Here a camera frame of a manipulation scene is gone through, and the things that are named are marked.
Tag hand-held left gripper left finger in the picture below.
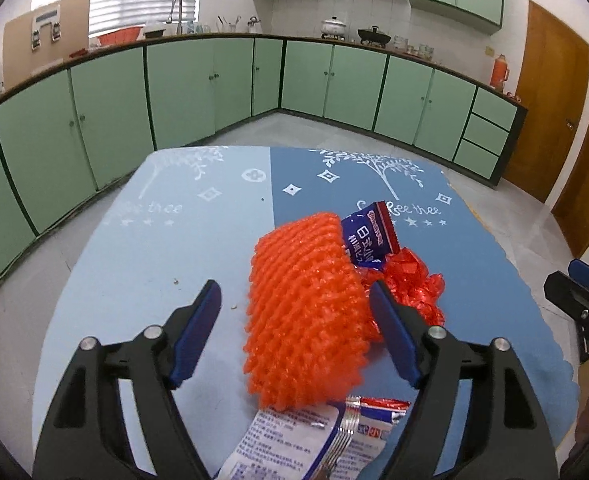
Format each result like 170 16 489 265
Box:
34 280 223 480

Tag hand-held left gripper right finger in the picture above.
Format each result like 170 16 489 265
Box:
369 280 560 480

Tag orange foam fruit net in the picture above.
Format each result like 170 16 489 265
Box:
244 212 385 409

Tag red crinkled plastic wrapper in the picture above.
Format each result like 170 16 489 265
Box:
359 248 446 327

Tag dark blue table mat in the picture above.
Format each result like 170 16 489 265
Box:
269 146 575 480

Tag red white snack packet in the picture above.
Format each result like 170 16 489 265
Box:
319 395 410 480

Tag blue snack packet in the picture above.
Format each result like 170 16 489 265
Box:
341 201 401 271

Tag white printed wrapper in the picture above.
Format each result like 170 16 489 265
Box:
219 405 341 480

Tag red thermos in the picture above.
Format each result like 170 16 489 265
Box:
491 53 510 90

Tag green base cabinets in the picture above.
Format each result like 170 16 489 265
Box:
0 34 529 311

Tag black wok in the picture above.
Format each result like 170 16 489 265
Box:
357 26 392 49

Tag red basin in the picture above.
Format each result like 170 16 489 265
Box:
97 27 140 46

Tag white cooking pot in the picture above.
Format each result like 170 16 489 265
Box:
321 16 348 41

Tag steel faucet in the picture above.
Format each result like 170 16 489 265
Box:
167 0 184 36

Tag wooden door with handle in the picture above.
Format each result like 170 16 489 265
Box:
501 0 589 204

